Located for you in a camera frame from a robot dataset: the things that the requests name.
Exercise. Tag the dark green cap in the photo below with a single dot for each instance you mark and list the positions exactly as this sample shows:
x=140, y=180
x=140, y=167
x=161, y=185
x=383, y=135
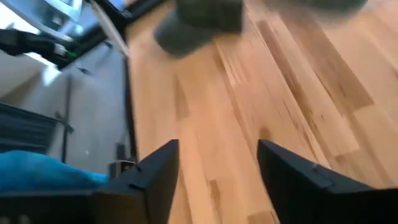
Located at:
x=192, y=28

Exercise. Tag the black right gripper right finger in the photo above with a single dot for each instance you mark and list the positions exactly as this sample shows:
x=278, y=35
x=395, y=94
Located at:
x=304, y=193

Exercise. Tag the black device with green light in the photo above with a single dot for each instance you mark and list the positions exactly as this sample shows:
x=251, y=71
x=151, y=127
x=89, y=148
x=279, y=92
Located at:
x=28, y=43

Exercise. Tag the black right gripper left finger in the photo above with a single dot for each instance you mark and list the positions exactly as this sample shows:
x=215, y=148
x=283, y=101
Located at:
x=149, y=186

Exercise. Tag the blue cloth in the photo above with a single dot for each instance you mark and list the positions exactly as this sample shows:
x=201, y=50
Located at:
x=37, y=171

